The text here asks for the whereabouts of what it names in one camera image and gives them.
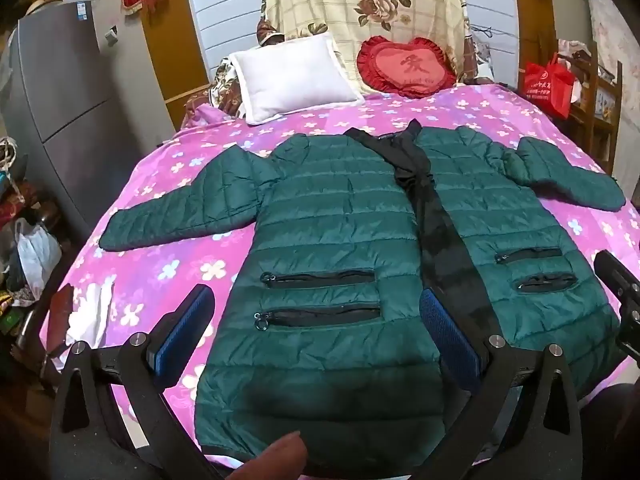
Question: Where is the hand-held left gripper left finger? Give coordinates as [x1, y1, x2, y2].
[51, 284, 217, 480]

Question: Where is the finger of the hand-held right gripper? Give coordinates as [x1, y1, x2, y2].
[594, 250, 640, 303]

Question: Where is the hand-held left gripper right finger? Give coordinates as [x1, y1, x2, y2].
[421, 288, 584, 480]

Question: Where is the green puffer jacket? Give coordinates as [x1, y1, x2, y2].
[98, 119, 626, 467]

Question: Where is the person's left hand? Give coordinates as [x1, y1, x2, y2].
[232, 430, 307, 480]

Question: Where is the pink floral bedsheet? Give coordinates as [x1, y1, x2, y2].
[42, 82, 640, 476]

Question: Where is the white cloth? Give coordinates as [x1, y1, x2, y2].
[65, 280, 116, 351]

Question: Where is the white plastic bag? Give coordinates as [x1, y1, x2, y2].
[15, 217, 63, 302]

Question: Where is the wooden chair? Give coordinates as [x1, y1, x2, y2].
[555, 40, 623, 176]

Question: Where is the red shopping bag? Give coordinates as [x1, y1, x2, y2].
[520, 52, 578, 120]

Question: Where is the pink floral curtain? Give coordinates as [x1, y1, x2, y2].
[585, 0, 640, 126]

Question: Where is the brown floral pillow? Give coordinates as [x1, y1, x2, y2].
[182, 55, 251, 128]

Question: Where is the grey refrigerator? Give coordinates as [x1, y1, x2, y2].
[0, 0, 173, 241]

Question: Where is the brown wooden door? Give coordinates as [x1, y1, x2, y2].
[510, 0, 558, 96]
[140, 0, 211, 146]

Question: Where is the red heart cushion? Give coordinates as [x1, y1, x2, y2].
[356, 35, 458, 100]

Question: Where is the white pillow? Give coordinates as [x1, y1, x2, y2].
[229, 31, 366, 126]

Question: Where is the cream floral quilt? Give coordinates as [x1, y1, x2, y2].
[262, 0, 473, 96]

